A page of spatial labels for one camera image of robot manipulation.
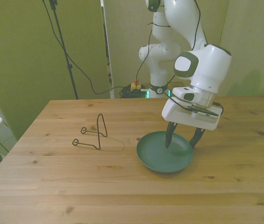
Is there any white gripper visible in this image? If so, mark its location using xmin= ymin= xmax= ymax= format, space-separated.
xmin=161 ymin=99 xmax=221 ymax=149

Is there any teal round plate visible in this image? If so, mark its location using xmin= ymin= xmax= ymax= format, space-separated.
xmin=136 ymin=130 xmax=194 ymax=174

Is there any yellow emergency stop box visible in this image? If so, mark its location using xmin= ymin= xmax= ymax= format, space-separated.
xmin=130 ymin=78 xmax=144 ymax=91

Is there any black round pole stand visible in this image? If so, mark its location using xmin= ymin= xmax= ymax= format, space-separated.
xmin=49 ymin=0 xmax=79 ymax=100

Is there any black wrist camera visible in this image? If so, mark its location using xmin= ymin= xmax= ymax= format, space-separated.
xmin=187 ymin=104 xmax=219 ymax=117

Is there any dark coiled cable bundle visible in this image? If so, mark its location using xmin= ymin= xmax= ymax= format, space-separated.
xmin=119 ymin=86 xmax=150 ymax=98

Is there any black wire plate stand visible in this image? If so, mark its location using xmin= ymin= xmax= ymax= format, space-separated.
xmin=72 ymin=113 xmax=108 ymax=150

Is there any thin black cable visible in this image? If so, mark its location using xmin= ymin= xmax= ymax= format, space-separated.
xmin=135 ymin=22 xmax=155 ymax=81

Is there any black stand cable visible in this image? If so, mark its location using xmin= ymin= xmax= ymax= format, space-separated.
xmin=42 ymin=0 xmax=132 ymax=95

